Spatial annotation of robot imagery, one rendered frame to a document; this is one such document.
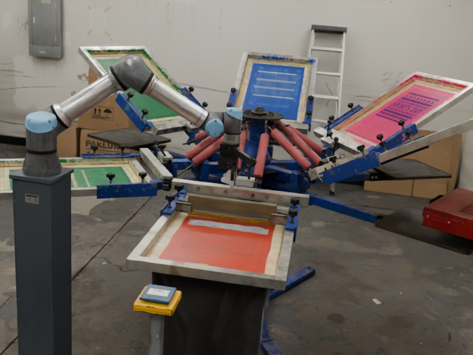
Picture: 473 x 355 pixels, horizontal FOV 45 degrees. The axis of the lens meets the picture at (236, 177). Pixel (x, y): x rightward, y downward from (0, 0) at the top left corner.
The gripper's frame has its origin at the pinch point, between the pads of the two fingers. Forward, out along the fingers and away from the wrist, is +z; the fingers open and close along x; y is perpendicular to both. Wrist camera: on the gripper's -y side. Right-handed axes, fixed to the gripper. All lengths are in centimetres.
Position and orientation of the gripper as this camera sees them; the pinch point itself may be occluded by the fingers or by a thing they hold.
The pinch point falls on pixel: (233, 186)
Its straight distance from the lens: 258.8
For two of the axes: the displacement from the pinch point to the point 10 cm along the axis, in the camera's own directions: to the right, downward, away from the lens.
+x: -1.3, 2.8, -9.5
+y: -9.9, -1.1, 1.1
